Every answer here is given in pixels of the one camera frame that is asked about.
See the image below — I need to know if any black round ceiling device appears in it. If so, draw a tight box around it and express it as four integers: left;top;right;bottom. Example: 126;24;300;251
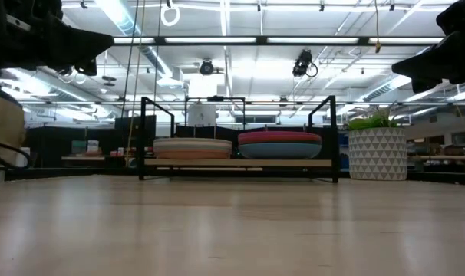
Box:
199;59;216;76

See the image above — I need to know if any black overhead camera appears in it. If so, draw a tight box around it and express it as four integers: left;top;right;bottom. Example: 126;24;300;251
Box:
292;48;319;79

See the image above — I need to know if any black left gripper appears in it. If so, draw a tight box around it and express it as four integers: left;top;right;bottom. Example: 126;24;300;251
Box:
0;0;114;77

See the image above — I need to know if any succulent in white patterned pot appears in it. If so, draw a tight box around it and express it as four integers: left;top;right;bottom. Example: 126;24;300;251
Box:
346;103;409;182

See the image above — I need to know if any black aluminium table frame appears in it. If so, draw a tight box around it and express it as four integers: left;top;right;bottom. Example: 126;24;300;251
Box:
0;165;465;186

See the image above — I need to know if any overhead light bar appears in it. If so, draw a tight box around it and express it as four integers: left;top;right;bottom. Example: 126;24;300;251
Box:
111;35;445;48

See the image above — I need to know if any white cable ring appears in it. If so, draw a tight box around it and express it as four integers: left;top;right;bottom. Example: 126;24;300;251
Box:
160;0;182;28

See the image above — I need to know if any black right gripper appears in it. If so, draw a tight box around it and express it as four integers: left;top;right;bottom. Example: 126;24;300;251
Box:
391;0;465;94

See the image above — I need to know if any black wire dish rack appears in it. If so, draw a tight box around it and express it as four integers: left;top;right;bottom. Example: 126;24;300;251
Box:
138;95;340;184

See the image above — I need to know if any magenta plate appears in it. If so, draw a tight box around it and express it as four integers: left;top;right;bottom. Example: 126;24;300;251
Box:
237;130;322;141

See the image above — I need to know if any gray plate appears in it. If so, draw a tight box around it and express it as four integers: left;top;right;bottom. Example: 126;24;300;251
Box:
153;137;233;150

